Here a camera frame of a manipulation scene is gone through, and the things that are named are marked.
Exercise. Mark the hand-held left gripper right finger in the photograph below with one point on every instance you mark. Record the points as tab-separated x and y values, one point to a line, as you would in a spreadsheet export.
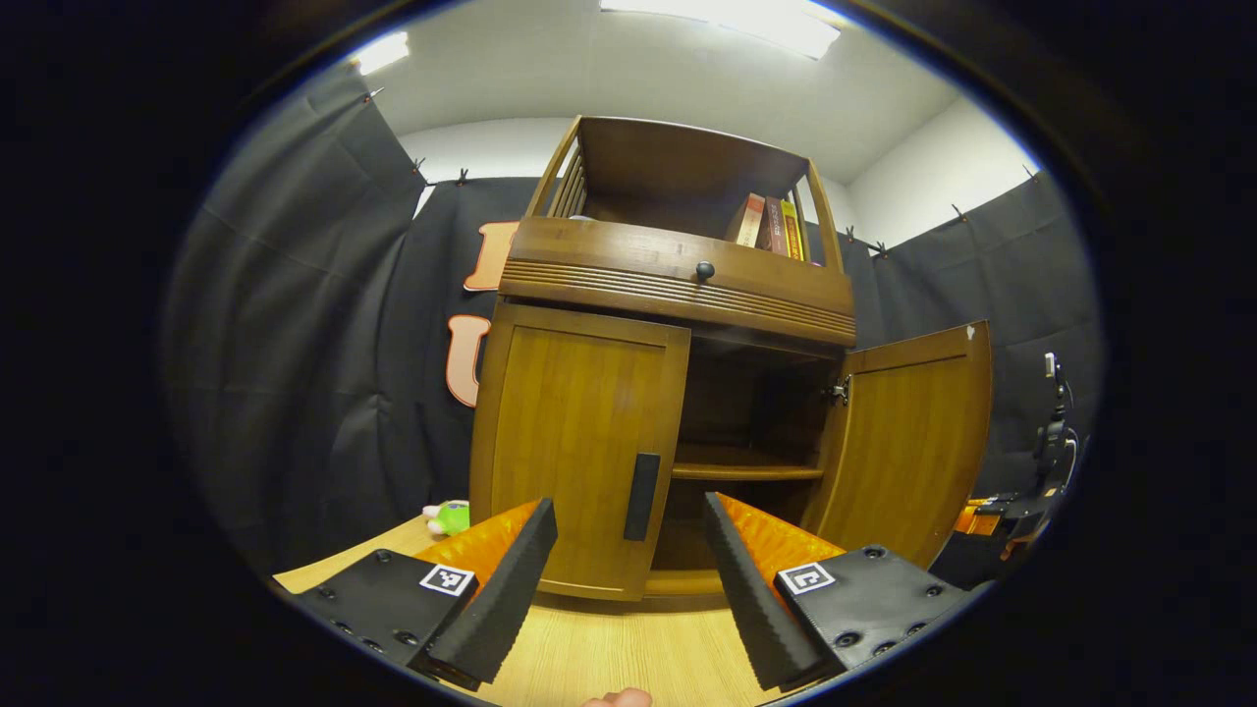
746	599

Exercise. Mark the black backdrop cloth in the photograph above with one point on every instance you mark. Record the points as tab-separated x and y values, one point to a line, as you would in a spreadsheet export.
295	344

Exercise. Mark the large ceiling light panel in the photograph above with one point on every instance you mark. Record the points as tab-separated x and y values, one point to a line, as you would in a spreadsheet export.
727	20

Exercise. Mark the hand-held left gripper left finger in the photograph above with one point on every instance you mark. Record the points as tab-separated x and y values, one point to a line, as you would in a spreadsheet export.
511	589

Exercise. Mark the small ceiling light panel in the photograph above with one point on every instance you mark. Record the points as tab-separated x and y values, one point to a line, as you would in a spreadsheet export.
383	52

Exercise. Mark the dark maroon book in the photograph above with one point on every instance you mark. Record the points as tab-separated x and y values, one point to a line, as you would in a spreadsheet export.
773	228

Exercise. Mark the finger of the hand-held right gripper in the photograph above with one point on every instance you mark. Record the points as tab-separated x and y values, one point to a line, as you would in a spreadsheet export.
977	518

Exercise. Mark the wooden shoe cabinet door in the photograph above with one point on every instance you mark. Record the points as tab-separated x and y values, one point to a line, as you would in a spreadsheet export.
903	452
570	422

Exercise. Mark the wooden drawer with black knob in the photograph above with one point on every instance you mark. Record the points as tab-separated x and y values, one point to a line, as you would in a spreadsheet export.
609	255

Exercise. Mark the wooden double-door shoe cabinet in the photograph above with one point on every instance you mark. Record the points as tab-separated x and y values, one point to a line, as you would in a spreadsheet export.
678	167

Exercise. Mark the green plush toy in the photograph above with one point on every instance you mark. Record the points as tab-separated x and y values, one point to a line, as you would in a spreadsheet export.
452	516

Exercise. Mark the yellow book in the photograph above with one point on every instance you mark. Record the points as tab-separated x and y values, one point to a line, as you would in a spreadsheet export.
792	234

